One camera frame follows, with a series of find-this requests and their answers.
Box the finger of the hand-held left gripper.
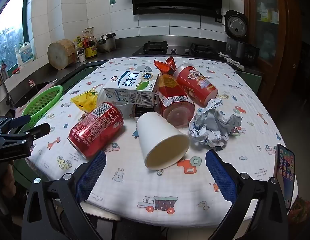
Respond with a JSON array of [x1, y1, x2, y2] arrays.
[[0, 123, 51, 144], [0, 115, 31, 132]]

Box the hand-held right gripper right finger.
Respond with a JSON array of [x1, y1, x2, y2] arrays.
[[205, 149, 289, 240]]

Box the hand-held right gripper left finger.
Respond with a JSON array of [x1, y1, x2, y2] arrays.
[[21, 151, 107, 240]]

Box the green perforated plastic basket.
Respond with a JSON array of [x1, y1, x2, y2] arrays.
[[21, 85, 64, 128]]

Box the red cola can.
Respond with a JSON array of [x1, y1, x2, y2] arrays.
[[67, 102, 125, 160]]

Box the silver foil paper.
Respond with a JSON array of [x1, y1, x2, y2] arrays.
[[188, 99, 243, 148]]

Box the yellow plastic wrapper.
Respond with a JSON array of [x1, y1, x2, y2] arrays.
[[70, 89, 99, 113]]

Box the white paper cup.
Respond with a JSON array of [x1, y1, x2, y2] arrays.
[[136, 111, 191, 170]]

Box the red label plastic bottle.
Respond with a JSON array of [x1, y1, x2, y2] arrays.
[[155, 73, 195, 127]]

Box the red cartoon snack cup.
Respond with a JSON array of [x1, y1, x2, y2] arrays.
[[173, 63, 218, 108]]

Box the white green milk carton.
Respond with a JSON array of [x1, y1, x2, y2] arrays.
[[103, 70, 160, 106]]

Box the orange red snack wrapper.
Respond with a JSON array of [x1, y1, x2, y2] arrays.
[[154, 56, 177, 75]]

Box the dark kitchen sink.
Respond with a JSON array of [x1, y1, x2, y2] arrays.
[[10, 80, 58, 110]]

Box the steel kitchen faucet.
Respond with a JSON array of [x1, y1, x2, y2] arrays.
[[0, 66, 11, 107]]

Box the printed cartoon tablecloth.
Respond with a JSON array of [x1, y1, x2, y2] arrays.
[[27, 56, 299, 224]]

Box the smartphone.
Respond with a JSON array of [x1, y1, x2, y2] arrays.
[[273, 144, 296, 209]]

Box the blue white detergent bottle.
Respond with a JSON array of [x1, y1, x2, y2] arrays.
[[20, 42, 34, 64]]

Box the round wooden chopping block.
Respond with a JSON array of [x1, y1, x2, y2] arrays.
[[47, 39, 77, 70]]

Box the small dark packet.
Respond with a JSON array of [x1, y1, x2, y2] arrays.
[[131, 104, 154, 118]]

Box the red patterned bag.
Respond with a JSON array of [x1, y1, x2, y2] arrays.
[[288, 195, 310, 224]]

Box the green framed window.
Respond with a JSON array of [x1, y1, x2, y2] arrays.
[[0, 0, 29, 68]]

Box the yellow tin can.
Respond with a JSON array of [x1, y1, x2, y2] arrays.
[[84, 45, 98, 58]]

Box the steel pressure cooker pot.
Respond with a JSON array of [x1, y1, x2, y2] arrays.
[[96, 33, 117, 53]]

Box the white cloth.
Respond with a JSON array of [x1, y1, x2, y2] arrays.
[[218, 51, 246, 72]]

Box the black gas stove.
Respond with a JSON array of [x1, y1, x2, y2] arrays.
[[132, 41, 220, 57]]

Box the black rice cooker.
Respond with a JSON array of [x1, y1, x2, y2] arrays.
[[224, 10, 260, 60]]

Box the wooden glass door cabinet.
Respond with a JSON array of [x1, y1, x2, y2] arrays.
[[241, 0, 303, 80]]

